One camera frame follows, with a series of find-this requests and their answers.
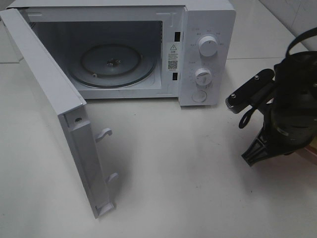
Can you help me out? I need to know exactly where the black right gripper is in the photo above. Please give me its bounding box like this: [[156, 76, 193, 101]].
[[242, 99, 317, 167]]

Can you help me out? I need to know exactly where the pink round plate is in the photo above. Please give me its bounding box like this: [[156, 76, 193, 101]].
[[304, 143, 317, 159]]

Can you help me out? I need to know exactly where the round white door button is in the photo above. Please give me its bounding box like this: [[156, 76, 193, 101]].
[[192, 91, 207, 103]]

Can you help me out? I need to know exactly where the white microwave knob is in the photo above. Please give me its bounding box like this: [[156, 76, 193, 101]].
[[198, 35, 218, 57], [195, 68, 212, 86]]

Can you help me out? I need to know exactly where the white microwave door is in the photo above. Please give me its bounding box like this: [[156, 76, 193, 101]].
[[0, 9, 118, 218]]

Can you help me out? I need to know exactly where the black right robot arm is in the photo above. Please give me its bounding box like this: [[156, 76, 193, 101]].
[[226, 52, 317, 166]]

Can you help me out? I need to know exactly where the white adjacent table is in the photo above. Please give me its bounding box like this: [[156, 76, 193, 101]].
[[228, 0, 317, 60]]

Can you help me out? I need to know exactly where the white microwave oven body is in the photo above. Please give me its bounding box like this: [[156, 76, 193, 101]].
[[5, 0, 236, 106]]

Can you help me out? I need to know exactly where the glass microwave turntable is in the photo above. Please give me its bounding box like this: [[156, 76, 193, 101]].
[[68, 44, 157, 89]]

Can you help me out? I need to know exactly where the black camera cable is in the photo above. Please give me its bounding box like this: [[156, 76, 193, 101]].
[[238, 27, 317, 129]]

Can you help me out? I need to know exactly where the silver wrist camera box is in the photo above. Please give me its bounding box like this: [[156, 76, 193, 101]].
[[225, 69, 274, 114]]

